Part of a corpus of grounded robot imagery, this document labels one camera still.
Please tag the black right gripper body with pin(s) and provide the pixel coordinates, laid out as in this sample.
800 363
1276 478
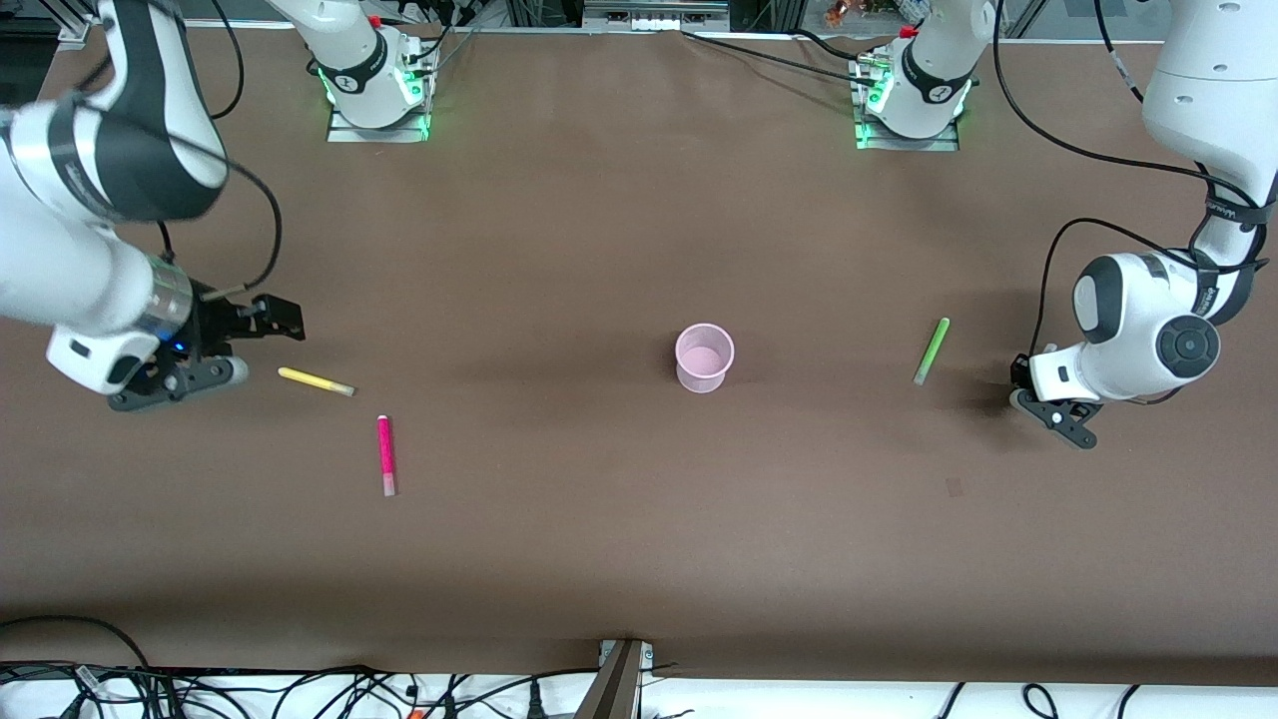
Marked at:
214 323

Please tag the yellow highlighter pen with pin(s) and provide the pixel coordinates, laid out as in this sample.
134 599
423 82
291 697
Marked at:
315 380

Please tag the pink highlighter pen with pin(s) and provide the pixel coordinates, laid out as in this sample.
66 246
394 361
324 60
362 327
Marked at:
385 449

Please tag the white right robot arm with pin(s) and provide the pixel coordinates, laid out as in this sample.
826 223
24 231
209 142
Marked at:
60 260

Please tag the pink pen holder cup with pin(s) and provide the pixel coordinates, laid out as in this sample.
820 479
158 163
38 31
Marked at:
704 374

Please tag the green highlighter pen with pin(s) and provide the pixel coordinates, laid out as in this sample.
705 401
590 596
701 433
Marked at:
933 350

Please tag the grey power strip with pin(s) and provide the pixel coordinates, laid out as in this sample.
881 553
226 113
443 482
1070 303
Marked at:
654 18

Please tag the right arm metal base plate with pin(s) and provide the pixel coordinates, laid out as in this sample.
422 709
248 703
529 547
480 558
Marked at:
344 133

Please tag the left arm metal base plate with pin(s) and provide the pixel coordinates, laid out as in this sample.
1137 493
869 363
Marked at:
939 145

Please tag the aluminium frame profile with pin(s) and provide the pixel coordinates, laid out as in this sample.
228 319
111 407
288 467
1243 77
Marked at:
72 25

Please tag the aluminium table post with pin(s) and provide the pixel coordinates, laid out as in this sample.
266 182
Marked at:
614 689

